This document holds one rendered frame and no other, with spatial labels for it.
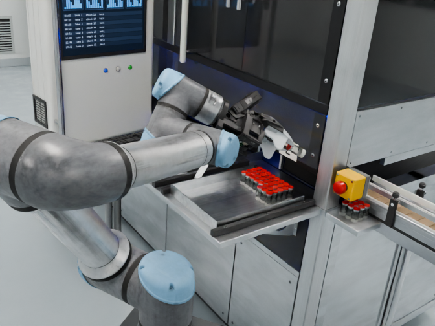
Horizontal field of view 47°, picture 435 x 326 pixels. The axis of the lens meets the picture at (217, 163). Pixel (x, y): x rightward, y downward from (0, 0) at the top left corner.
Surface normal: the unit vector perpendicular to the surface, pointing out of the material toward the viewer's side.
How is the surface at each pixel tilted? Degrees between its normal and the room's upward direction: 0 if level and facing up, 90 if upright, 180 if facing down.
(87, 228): 94
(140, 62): 90
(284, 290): 90
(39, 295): 0
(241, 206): 0
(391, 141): 90
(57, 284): 0
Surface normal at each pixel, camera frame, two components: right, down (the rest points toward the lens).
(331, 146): -0.81, 0.18
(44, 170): 0.05, -0.06
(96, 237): 0.84, 0.29
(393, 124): 0.58, 0.37
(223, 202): 0.07, -0.91
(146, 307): -0.52, 0.33
